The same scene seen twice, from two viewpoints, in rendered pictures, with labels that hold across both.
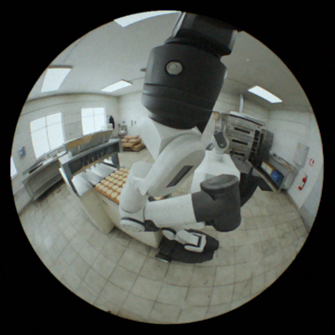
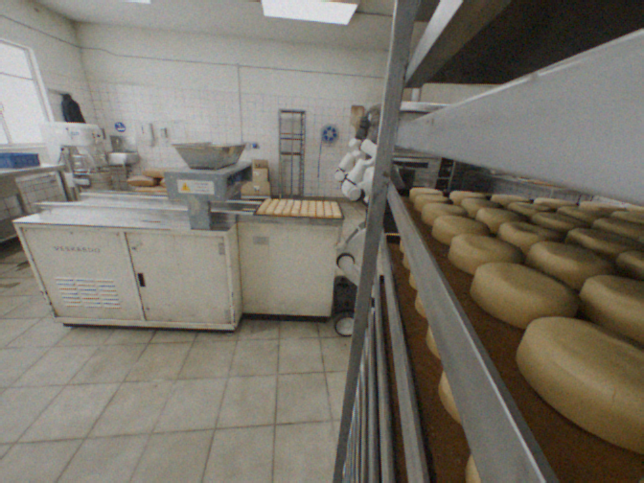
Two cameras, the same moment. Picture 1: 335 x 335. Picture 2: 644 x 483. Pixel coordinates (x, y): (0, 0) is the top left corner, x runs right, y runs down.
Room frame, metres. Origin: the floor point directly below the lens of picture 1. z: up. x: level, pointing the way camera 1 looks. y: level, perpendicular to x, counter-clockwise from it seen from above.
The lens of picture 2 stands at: (-1.16, 0.83, 1.40)
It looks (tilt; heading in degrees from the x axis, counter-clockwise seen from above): 22 degrees down; 339
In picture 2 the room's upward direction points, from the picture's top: 3 degrees clockwise
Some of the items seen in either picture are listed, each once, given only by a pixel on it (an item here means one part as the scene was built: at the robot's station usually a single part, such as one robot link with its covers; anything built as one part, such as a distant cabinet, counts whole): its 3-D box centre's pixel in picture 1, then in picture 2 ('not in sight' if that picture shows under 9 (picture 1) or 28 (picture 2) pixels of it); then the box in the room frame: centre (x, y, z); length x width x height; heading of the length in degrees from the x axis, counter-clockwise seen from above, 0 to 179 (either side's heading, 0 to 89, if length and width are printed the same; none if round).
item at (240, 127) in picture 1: (239, 140); (409, 162); (3.21, -2.83, 1.01); 1.56 x 1.20 x 2.01; 75
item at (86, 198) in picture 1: (91, 188); (165, 261); (0.93, 1.28, 0.42); 1.28 x 0.72 x 0.84; 70
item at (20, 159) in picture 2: not in sight; (12, 159); (3.04, 3.10, 0.95); 0.40 x 0.30 x 0.14; 168
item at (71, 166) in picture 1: (92, 161); (218, 190); (0.76, 0.83, 1.01); 0.72 x 0.33 x 0.34; 160
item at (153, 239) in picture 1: (134, 214); (288, 264); (0.59, 0.36, 0.45); 0.70 x 0.34 x 0.90; 70
